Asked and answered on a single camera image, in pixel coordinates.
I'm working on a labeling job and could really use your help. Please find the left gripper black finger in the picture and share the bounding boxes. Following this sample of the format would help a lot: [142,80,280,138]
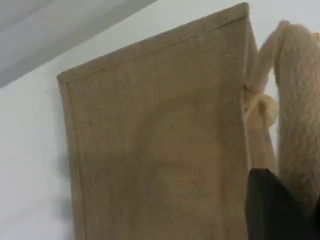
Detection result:
[245,167,320,240]

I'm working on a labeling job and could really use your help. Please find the brown jute tote bag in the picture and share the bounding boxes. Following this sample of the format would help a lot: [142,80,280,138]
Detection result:
[56,1,320,240]

